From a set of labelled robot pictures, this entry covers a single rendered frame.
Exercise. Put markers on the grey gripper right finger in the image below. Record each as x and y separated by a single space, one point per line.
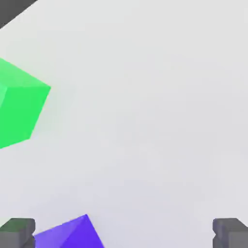
230 234

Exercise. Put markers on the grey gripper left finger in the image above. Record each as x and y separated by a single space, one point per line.
15 235

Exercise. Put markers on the small purple cube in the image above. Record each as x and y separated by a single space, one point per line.
73 235

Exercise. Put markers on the large green box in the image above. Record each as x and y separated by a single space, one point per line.
18 108

